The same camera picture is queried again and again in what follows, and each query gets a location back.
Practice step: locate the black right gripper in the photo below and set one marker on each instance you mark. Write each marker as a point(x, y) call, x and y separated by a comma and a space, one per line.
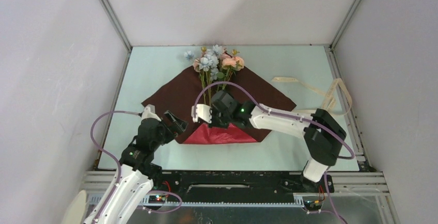
point(214, 124)

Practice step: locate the cream ribbon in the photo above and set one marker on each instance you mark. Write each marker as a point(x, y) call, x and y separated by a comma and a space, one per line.
point(329, 102)

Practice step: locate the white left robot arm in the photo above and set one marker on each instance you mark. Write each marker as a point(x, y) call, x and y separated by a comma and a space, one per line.
point(136, 175)

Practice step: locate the circuit board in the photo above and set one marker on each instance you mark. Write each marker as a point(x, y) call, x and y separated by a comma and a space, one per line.
point(156, 199)
point(311, 207)

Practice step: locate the left circuit board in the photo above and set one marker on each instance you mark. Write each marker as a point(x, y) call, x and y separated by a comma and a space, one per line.
point(156, 199)

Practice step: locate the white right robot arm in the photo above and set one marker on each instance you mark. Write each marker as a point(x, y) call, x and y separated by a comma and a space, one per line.
point(321, 132)

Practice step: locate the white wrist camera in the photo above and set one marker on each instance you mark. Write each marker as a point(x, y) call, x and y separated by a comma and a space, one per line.
point(149, 112)
point(201, 112)

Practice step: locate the pink rose stem with blue bud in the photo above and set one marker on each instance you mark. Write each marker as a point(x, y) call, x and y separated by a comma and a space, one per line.
point(189, 55)

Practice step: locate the blue flower stem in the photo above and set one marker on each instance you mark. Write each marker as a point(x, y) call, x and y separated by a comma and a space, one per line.
point(213, 56)

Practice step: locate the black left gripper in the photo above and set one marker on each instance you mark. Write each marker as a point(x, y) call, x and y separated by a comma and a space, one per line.
point(177, 126)

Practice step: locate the peach rose stem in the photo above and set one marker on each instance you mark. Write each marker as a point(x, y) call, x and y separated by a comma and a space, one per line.
point(230, 64)

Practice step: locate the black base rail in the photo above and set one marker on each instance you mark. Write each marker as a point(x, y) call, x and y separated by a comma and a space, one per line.
point(253, 187)

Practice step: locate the red wrapping paper sheet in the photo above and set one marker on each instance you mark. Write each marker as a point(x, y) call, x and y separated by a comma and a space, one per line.
point(180, 93)

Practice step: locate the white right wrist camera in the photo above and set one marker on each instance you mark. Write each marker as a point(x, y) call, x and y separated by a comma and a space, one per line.
point(201, 112)

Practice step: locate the right circuit board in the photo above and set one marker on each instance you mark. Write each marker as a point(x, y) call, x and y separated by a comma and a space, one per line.
point(311, 207)

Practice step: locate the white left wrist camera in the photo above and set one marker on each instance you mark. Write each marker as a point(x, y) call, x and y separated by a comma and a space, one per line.
point(149, 112)

